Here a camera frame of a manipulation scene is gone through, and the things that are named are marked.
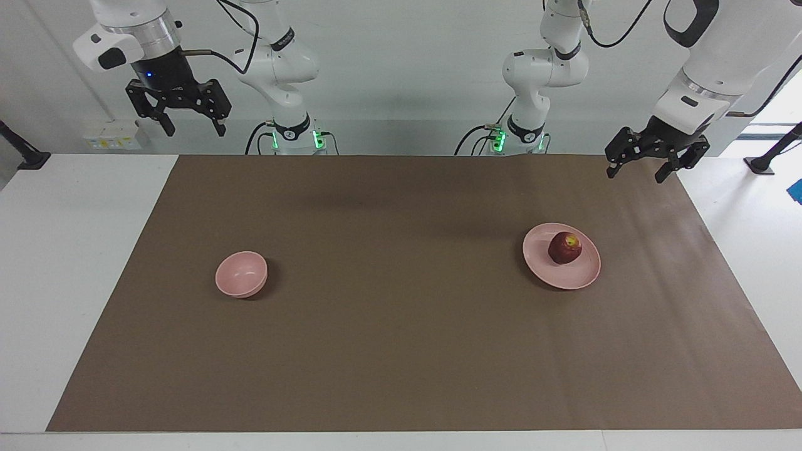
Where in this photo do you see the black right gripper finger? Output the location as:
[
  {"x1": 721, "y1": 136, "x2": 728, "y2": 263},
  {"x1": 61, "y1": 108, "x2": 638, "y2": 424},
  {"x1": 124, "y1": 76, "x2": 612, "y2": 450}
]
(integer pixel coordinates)
[
  {"x1": 199, "y1": 78, "x2": 233, "y2": 138},
  {"x1": 126, "y1": 80, "x2": 177, "y2": 138}
]

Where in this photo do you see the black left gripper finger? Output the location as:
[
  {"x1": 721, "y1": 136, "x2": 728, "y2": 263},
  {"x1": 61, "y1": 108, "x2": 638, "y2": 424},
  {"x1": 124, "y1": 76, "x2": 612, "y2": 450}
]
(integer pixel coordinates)
[
  {"x1": 655, "y1": 142, "x2": 711, "y2": 184},
  {"x1": 604, "y1": 127, "x2": 650, "y2": 179}
]

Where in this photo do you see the red apple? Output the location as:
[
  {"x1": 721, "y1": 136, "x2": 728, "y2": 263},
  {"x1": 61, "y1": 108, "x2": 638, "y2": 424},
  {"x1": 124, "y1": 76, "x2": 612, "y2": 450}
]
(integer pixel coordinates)
[{"x1": 548, "y1": 231, "x2": 583, "y2": 266}]

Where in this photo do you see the pink plate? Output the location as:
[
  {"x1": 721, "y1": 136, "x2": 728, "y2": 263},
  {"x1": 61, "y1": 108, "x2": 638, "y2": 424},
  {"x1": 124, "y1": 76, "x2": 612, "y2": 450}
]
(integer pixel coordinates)
[{"x1": 523, "y1": 222, "x2": 602, "y2": 291}]

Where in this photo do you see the pink bowl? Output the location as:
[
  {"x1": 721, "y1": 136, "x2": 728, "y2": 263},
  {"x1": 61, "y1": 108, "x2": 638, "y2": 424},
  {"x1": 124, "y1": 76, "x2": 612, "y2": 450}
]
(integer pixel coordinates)
[{"x1": 215, "y1": 251, "x2": 269, "y2": 299}]

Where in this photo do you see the black clamp stand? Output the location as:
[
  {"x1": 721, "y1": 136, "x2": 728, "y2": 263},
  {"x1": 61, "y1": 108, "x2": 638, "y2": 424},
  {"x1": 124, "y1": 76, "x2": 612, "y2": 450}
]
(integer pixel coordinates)
[
  {"x1": 744, "y1": 122, "x2": 802, "y2": 175},
  {"x1": 0, "y1": 120, "x2": 52, "y2": 171}
]

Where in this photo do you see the brown table mat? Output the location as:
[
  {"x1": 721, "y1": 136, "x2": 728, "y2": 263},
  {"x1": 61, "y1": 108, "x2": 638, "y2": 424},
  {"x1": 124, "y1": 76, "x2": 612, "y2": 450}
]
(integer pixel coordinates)
[{"x1": 46, "y1": 153, "x2": 802, "y2": 433}]

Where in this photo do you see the white wall socket box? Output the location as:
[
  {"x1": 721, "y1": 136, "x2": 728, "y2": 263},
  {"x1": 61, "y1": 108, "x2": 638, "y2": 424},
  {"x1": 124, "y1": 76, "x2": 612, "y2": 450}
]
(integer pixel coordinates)
[{"x1": 83, "y1": 120, "x2": 148, "y2": 152}]

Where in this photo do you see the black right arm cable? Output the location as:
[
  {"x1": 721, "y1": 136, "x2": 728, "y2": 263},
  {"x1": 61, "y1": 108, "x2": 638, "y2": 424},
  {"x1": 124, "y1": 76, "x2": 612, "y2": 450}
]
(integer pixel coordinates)
[{"x1": 182, "y1": 0, "x2": 261, "y2": 75}]

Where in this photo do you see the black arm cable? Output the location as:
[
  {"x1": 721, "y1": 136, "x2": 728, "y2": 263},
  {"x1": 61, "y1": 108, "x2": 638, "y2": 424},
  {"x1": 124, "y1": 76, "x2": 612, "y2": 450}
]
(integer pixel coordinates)
[
  {"x1": 182, "y1": 0, "x2": 261, "y2": 75},
  {"x1": 576, "y1": 0, "x2": 802, "y2": 118}
]

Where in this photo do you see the black right base cable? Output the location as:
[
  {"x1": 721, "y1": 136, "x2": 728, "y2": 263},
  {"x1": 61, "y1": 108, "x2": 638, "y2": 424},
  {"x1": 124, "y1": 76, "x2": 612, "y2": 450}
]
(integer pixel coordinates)
[{"x1": 244, "y1": 121, "x2": 278, "y2": 156}]

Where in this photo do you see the black base cable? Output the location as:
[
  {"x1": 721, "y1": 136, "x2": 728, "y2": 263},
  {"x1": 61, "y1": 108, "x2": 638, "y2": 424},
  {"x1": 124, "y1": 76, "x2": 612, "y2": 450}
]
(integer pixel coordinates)
[
  {"x1": 454, "y1": 97, "x2": 518, "y2": 157},
  {"x1": 244, "y1": 121, "x2": 278, "y2": 156}
]

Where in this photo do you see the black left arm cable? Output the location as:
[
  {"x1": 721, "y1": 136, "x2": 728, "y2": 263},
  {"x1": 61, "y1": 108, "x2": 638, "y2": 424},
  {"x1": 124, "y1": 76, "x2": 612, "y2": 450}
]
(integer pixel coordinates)
[{"x1": 576, "y1": 0, "x2": 802, "y2": 118}]

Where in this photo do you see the black left base cable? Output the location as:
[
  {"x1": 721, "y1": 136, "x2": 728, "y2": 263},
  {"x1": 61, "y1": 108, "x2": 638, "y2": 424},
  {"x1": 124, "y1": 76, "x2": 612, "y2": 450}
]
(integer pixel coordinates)
[{"x1": 454, "y1": 97, "x2": 518, "y2": 157}]

